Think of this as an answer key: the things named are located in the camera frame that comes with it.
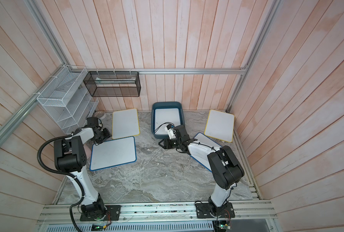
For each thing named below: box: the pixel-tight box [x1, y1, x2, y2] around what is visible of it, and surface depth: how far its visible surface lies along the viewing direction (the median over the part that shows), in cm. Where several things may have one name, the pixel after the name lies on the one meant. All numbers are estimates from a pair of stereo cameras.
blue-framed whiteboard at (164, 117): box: [154, 108, 181, 135], surface depth 118 cm
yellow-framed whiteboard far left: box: [111, 108, 141, 140], surface depth 113 cm
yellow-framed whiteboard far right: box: [203, 109, 235, 143], surface depth 114 cm
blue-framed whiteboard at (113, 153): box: [89, 136, 137, 172], surface depth 97 cm
